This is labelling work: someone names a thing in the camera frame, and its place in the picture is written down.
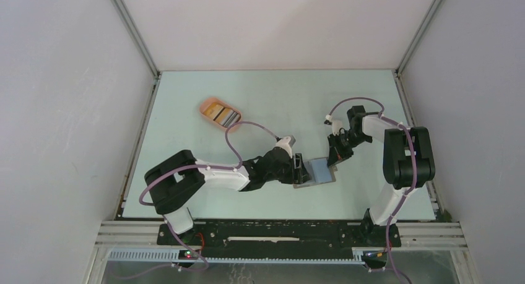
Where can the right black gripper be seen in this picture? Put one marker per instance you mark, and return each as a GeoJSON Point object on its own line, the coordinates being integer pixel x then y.
{"type": "Point", "coordinates": [336, 153]}

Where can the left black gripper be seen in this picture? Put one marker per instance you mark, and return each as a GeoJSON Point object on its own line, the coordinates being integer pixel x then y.
{"type": "Point", "coordinates": [296, 176]}

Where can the grey card holder wallet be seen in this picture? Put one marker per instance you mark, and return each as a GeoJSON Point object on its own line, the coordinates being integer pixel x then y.
{"type": "Point", "coordinates": [319, 172]}

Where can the pink oval tray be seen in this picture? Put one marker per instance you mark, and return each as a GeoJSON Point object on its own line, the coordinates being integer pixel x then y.
{"type": "Point", "coordinates": [210, 100]}

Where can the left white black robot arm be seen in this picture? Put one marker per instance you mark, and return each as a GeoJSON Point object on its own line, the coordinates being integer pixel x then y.
{"type": "Point", "coordinates": [172, 183]}

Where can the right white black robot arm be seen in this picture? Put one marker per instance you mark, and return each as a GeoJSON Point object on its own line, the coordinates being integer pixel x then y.
{"type": "Point", "coordinates": [407, 158]}

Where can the yellow credit card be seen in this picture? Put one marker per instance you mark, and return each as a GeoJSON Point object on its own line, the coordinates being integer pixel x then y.
{"type": "Point", "coordinates": [213, 110]}

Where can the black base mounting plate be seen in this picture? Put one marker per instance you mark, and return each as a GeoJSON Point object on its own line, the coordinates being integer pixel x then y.
{"type": "Point", "coordinates": [287, 239]}

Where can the right controller board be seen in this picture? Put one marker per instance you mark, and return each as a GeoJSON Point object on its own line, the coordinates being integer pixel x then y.
{"type": "Point", "coordinates": [375, 256]}

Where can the left controller board red led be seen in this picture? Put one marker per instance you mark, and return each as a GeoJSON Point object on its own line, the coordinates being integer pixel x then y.
{"type": "Point", "coordinates": [188, 255]}

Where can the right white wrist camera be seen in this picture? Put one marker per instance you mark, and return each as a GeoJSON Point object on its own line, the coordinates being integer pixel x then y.
{"type": "Point", "coordinates": [335, 124]}

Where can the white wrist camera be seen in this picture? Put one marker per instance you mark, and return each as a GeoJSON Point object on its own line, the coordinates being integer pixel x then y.
{"type": "Point", "coordinates": [335, 124]}
{"type": "Point", "coordinates": [286, 143]}

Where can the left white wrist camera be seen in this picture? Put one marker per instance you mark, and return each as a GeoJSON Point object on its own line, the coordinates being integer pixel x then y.
{"type": "Point", "coordinates": [286, 143]}

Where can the aluminium frame rail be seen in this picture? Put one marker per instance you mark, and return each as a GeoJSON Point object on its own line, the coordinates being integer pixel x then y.
{"type": "Point", "coordinates": [418, 236]}

